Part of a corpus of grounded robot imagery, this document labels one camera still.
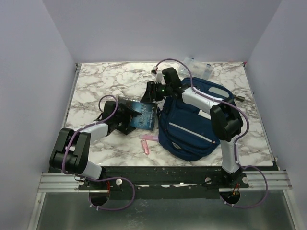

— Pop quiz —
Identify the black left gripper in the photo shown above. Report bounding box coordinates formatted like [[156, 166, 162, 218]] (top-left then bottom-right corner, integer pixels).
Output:
[[113, 103, 141, 134]]

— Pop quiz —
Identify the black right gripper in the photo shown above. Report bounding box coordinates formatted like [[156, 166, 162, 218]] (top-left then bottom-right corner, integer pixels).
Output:
[[140, 82, 172, 104]]

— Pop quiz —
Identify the dark blue thin notebook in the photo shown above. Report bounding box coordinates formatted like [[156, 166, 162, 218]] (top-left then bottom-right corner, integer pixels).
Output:
[[118, 97, 158, 131]]

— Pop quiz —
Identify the pink highlighter pen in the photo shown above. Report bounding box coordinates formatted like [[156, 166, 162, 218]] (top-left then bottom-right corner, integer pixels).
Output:
[[139, 135, 158, 141]]

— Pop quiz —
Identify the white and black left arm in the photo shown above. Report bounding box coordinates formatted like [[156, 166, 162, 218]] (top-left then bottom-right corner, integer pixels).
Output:
[[49, 101, 141, 189]]

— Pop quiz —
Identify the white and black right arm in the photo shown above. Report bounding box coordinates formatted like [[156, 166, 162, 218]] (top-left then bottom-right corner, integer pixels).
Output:
[[141, 67, 243, 188]]

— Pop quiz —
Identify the clear plastic screw organiser box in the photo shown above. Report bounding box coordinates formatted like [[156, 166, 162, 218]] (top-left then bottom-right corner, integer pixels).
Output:
[[182, 57, 214, 80]]

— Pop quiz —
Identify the black and white cylinder tool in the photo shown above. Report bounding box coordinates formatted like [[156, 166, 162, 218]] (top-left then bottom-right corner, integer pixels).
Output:
[[235, 95, 245, 102]]

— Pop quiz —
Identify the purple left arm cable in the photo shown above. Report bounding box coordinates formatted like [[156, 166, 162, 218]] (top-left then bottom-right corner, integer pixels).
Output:
[[61, 95, 135, 211]]

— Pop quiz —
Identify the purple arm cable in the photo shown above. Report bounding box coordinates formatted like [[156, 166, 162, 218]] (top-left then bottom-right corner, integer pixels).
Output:
[[154, 58, 269, 209], [61, 95, 135, 211]]

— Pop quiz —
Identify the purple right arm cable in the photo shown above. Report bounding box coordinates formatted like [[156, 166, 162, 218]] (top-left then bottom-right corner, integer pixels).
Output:
[[154, 58, 269, 209]]

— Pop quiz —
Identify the aluminium front mounting rail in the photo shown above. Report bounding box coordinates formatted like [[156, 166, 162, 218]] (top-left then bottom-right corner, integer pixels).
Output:
[[26, 165, 298, 230]]

